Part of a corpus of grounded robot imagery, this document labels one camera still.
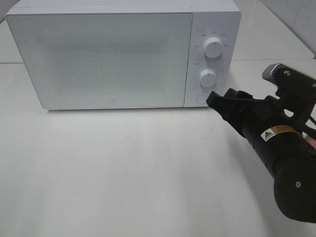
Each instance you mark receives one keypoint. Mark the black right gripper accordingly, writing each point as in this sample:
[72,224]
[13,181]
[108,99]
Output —
[267,130]

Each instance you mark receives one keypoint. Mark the round door release button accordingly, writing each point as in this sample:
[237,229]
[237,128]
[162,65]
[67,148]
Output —
[202,97]

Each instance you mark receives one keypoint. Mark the white microwave door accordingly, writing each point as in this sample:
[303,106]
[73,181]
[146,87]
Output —
[95,61]

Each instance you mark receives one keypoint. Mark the pink round plate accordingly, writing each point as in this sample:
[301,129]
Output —
[310,140]

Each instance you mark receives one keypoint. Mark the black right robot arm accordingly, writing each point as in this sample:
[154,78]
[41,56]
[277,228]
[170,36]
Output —
[285,153]

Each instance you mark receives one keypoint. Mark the lower white control knob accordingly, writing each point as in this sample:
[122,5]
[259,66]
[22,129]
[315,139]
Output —
[207,78]

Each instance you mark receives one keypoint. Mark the white control knob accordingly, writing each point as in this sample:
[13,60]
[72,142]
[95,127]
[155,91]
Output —
[212,47]
[207,78]

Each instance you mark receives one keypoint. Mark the upper white control knob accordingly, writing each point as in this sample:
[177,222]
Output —
[212,47]

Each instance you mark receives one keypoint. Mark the white microwave oven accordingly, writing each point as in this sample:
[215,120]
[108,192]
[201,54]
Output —
[220,18]

